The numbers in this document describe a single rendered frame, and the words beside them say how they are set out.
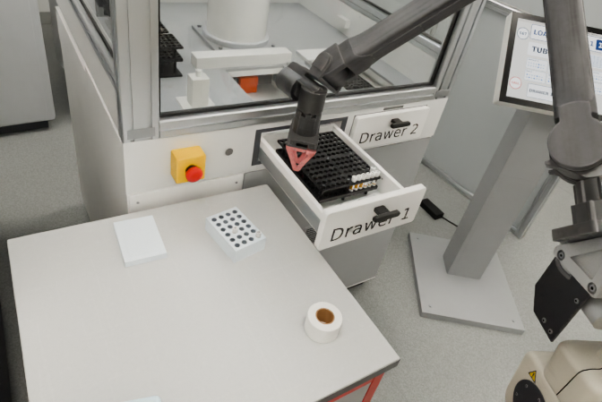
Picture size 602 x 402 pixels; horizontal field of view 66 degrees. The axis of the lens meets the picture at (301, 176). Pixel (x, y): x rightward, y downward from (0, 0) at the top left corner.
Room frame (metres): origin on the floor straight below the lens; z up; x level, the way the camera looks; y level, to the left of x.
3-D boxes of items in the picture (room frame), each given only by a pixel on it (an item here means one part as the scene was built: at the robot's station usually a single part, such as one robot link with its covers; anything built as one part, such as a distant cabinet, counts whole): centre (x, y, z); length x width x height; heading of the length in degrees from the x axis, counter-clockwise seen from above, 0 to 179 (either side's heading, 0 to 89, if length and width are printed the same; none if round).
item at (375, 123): (1.28, -0.23, 0.87); 0.29 x 0.02 x 0.11; 128
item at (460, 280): (1.59, -0.84, 0.51); 0.50 x 0.45 x 1.02; 2
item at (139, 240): (0.71, 0.32, 0.77); 0.13 x 0.09 x 0.02; 35
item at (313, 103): (0.91, 0.02, 1.10); 0.07 x 0.06 x 0.07; 44
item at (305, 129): (0.90, 0.01, 1.04); 0.10 x 0.07 x 0.07; 2
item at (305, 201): (1.00, -0.05, 0.86); 0.40 x 0.26 x 0.06; 38
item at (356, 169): (1.00, -0.06, 0.87); 0.22 x 0.18 x 0.06; 38
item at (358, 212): (0.84, -0.18, 0.87); 0.29 x 0.02 x 0.11; 128
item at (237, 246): (0.78, 0.12, 0.78); 0.12 x 0.08 x 0.04; 48
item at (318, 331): (0.59, -0.10, 0.78); 0.07 x 0.07 x 0.04
